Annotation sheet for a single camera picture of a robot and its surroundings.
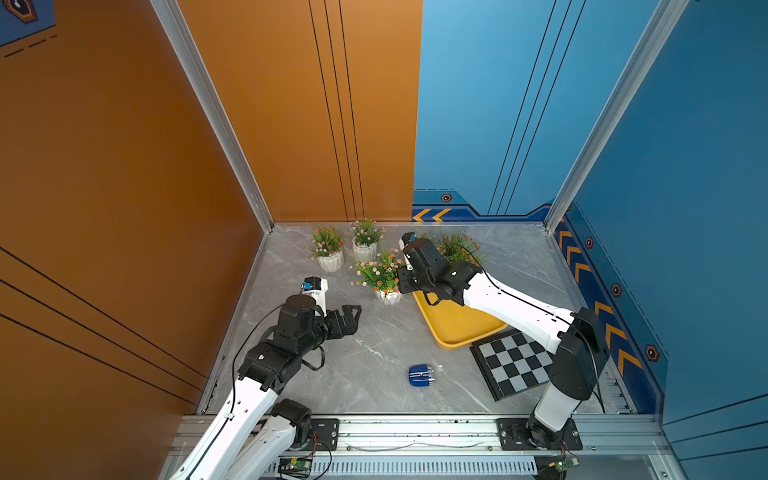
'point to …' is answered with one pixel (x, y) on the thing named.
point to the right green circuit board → (565, 463)
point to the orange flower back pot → (328, 244)
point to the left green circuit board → (295, 467)
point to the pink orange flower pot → (381, 275)
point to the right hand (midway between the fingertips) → (400, 274)
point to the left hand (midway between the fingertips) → (349, 306)
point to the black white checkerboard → (512, 363)
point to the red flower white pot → (457, 247)
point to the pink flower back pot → (365, 240)
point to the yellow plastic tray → (452, 325)
